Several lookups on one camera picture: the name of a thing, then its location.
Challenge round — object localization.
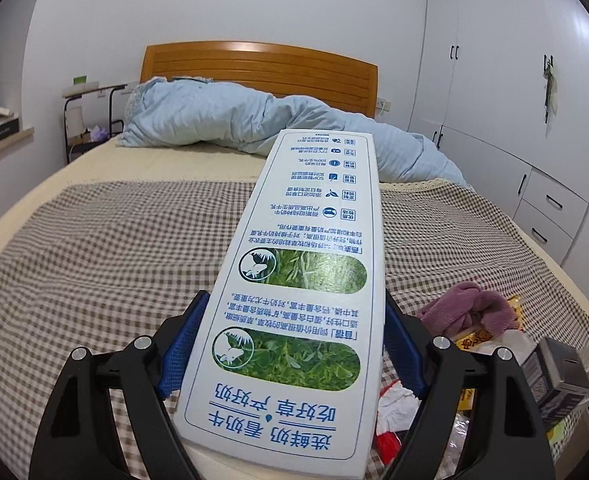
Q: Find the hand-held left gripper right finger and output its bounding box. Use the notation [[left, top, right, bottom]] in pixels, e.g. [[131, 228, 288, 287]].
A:
[[384, 291, 557, 480]]

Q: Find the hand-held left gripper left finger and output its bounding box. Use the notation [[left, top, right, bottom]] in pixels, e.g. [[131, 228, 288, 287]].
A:
[[28, 289, 210, 480]]

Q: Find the white milk carton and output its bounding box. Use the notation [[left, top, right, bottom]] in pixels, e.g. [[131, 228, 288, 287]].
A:
[[173, 129, 387, 479]]

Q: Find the red white plastic wrapper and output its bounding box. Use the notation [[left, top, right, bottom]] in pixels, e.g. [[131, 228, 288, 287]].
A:
[[377, 380, 425, 453]]

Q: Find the yellow snack packet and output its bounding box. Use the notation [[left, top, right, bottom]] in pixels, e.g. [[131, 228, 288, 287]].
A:
[[451, 294, 525, 361]]

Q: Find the purple cloth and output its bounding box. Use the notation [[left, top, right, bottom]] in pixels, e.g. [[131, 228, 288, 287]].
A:
[[417, 281, 517, 338]]

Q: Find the small dark cardboard box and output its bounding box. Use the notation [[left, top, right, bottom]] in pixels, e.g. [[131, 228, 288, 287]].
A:
[[521, 337, 589, 416]]

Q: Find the beige bed sheet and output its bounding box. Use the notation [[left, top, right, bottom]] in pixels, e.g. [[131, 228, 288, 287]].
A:
[[0, 132, 589, 331]]

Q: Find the light blue duvet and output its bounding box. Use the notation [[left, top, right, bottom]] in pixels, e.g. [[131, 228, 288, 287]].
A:
[[118, 76, 475, 191]]

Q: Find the beige windowsill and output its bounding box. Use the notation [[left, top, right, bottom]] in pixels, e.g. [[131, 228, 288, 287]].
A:
[[0, 127, 35, 173]]

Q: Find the black box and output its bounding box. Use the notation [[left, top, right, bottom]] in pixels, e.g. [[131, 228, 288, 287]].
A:
[[0, 115, 22, 148]]

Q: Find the white wardrobe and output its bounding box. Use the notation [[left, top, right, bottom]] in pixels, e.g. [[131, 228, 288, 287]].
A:
[[407, 0, 589, 281]]

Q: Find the hanging mesh pouch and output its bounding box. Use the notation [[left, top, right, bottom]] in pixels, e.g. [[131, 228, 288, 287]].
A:
[[541, 55, 561, 136]]

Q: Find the black frame side table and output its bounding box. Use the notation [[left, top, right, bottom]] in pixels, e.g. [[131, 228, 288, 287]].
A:
[[62, 77, 140, 163]]

